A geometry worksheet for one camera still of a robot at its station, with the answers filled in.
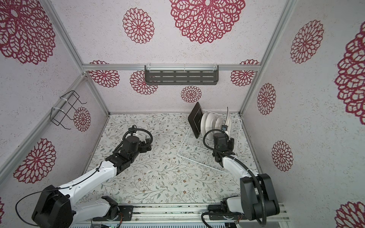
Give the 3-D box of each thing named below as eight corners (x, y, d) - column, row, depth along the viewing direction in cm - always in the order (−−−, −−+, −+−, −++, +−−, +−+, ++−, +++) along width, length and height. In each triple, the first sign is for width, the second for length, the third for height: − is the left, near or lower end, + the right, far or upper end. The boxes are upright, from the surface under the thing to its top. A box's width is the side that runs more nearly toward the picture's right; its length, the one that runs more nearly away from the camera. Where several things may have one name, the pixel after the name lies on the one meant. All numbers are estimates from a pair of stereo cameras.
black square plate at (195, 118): (186, 138, 107) (186, 120, 91) (193, 120, 118) (195, 101, 103) (197, 141, 105) (199, 123, 89) (203, 123, 116) (206, 104, 101)
